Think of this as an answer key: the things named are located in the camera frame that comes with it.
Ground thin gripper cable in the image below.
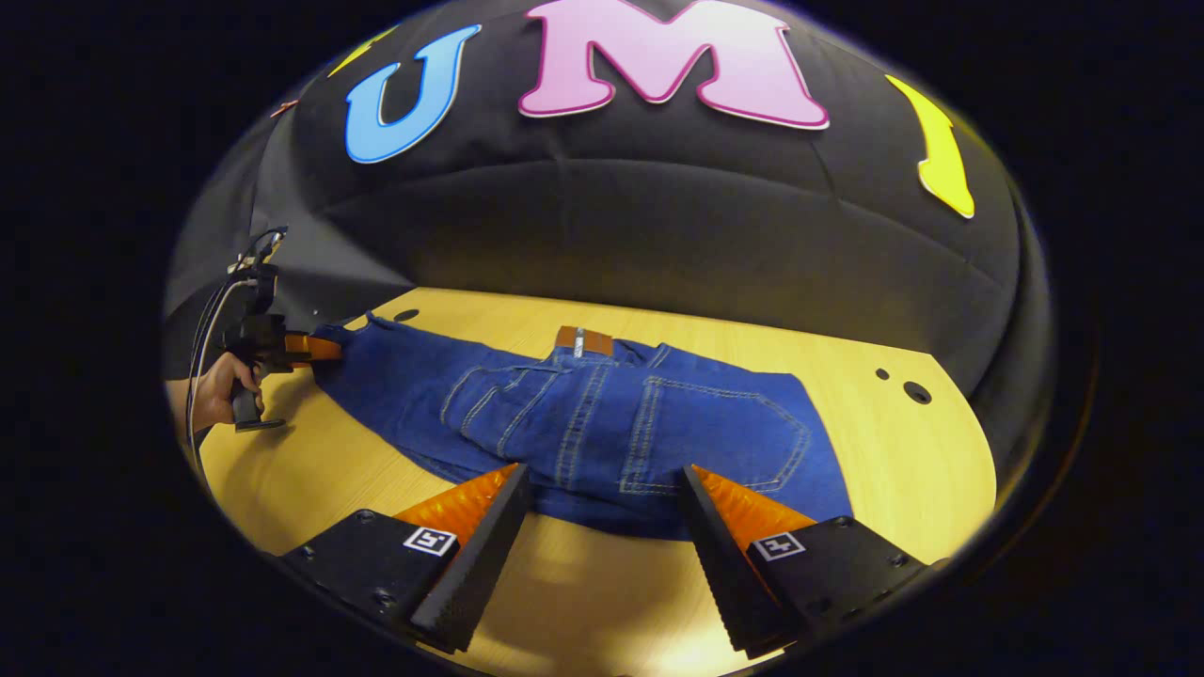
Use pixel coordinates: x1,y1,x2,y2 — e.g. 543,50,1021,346
184,226,289,471

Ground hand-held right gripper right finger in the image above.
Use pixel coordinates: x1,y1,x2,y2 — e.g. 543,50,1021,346
679,464,944,659

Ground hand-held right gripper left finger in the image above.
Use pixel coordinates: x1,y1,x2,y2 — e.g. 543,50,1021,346
280,463,533,654

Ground blue denim jeans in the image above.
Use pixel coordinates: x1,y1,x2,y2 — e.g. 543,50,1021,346
310,312,855,543

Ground black backdrop cloth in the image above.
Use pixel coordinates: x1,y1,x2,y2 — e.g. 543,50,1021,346
164,0,1056,490

